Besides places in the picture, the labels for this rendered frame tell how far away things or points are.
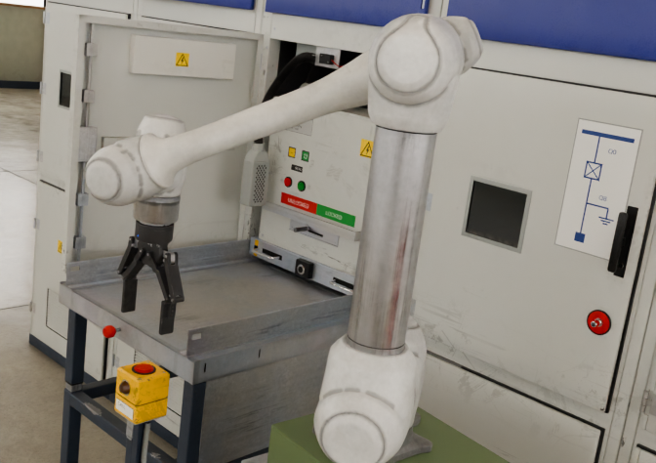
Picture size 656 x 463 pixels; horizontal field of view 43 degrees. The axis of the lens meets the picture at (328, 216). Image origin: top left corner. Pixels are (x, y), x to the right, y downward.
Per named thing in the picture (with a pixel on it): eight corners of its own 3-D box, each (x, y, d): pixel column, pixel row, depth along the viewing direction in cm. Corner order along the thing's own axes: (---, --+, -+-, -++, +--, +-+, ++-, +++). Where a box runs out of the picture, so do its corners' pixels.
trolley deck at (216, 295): (192, 385, 194) (194, 360, 193) (59, 302, 235) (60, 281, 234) (380, 332, 243) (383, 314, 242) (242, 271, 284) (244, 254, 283)
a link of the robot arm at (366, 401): (410, 440, 156) (392, 502, 136) (326, 421, 160) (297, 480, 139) (477, 21, 138) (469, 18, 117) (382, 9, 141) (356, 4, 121)
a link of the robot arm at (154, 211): (163, 187, 172) (160, 215, 173) (124, 189, 165) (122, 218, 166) (189, 196, 166) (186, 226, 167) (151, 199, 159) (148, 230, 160)
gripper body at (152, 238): (183, 225, 166) (179, 269, 169) (158, 214, 172) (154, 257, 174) (151, 228, 161) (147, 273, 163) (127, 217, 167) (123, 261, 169)
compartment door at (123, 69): (56, 267, 249) (69, 12, 232) (232, 249, 290) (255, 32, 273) (64, 273, 244) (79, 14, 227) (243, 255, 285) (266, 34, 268)
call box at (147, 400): (134, 426, 170) (138, 380, 168) (112, 410, 176) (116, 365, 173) (167, 416, 176) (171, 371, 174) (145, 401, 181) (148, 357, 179)
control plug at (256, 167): (248, 207, 262) (254, 151, 258) (238, 203, 265) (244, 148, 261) (266, 205, 267) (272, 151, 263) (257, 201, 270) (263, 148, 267)
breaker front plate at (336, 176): (365, 286, 244) (389, 125, 234) (256, 242, 276) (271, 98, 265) (368, 286, 245) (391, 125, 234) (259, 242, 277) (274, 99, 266)
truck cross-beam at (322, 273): (370, 305, 243) (373, 285, 242) (248, 253, 279) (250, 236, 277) (381, 302, 247) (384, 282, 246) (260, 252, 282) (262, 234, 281)
